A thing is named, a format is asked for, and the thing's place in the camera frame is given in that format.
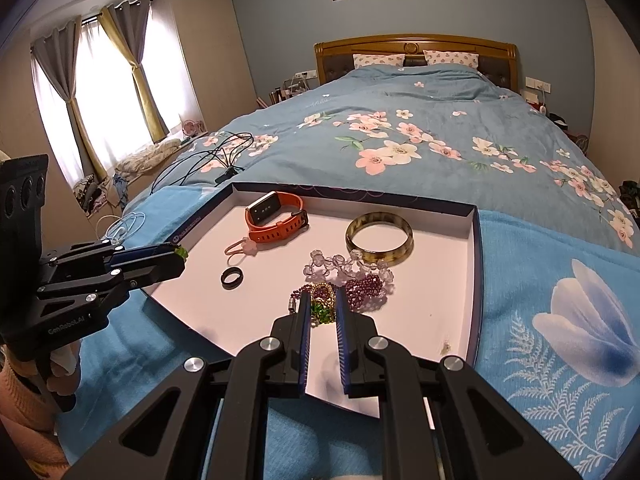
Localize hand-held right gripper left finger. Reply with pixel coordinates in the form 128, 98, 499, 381
75, 293, 313, 480

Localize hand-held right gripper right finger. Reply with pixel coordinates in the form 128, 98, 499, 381
335, 287, 582, 480

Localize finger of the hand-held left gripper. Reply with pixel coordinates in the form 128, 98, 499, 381
102, 242, 187, 267
112, 256, 185, 292

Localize gold green bead bracelet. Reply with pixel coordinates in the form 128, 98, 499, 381
307, 282, 339, 329

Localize purple bead bracelet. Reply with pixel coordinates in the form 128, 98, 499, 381
285, 274, 397, 317

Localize clear crystal bead bracelet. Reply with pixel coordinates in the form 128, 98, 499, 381
302, 248, 397, 284

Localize shallow white tray box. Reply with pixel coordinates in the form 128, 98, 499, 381
142, 182, 484, 421

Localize pink hair tie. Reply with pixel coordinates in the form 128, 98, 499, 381
223, 238, 259, 267

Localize person's left forearm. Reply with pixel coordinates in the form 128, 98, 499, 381
0, 345, 68, 478

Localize person's left hand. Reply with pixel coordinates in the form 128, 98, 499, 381
47, 341, 82, 403

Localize white earphones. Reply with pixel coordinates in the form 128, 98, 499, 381
96, 211, 147, 242

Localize pile of mixed clothes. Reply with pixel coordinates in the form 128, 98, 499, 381
72, 171, 133, 212

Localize crumpled white blanket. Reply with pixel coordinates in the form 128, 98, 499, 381
116, 139, 182, 177

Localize amber bangle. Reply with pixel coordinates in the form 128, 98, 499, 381
344, 212, 415, 266

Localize orange smartwatch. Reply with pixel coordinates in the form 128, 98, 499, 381
244, 190, 310, 245

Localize grey and yellow curtain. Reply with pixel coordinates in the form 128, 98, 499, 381
30, 22, 109, 184
97, 1, 171, 144

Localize blue flower print blanket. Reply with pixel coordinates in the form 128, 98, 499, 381
57, 182, 640, 480

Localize bedside clutter of books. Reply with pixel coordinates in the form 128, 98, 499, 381
257, 79, 312, 109

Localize floral grey-blue duvet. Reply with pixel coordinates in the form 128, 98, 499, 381
124, 64, 640, 252

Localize heart print pillow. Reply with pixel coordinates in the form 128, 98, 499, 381
423, 49, 480, 67
352, 53, 406, 70

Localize wooden bed headboard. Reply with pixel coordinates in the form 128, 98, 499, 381
313, 34, 521, 97

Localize bedside table clutter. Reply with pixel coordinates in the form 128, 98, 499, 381
524, 89, 592, 153

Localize pile of dark clothes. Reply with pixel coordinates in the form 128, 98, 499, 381
619, 179, 640, 222

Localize black charger cable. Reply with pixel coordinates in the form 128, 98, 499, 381
150, 132, 257, 194

